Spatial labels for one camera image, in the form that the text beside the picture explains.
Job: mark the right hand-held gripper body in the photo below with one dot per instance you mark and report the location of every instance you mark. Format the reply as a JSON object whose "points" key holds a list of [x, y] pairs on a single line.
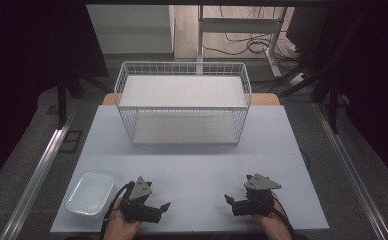
{"points": [[260, 183]]}

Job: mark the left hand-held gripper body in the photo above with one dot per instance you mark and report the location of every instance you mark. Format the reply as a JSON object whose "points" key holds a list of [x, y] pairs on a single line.
{"points": [[138, 190]]}

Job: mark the person's left hand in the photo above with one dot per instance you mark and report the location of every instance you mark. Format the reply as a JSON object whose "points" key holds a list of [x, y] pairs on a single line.
{"points": [[120, 230]]}

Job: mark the person's right hand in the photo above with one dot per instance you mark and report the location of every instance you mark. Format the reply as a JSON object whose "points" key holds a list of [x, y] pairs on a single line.
{"points": [[275, 226]]}

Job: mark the clear plastic container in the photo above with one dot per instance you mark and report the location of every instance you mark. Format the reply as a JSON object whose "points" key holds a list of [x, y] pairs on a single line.
{"points": [[88, 195]]}

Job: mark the black metal stand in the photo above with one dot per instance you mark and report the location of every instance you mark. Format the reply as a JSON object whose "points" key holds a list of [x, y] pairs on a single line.
{"points": [[332, 100], [62, 100]]}

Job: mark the white power strip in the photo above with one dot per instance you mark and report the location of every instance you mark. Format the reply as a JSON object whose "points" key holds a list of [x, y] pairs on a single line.
{"points": [[297, 78]]}

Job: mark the black curtain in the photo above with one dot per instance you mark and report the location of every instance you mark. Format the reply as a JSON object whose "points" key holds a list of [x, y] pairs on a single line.
{"points": [[375, 83], [22, 66]]}

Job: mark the white cabinet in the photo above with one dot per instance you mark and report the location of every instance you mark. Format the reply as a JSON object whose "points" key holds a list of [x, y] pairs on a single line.
{"points": [[132, 30]]}

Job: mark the silver metal rail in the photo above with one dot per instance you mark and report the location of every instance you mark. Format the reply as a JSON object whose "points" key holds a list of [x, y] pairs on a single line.
{"points": [[352, 173], [38, 176]]}

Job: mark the white metal desk frame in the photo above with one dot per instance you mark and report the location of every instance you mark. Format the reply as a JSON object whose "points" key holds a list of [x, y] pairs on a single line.
{"points": [[238, 25]]}

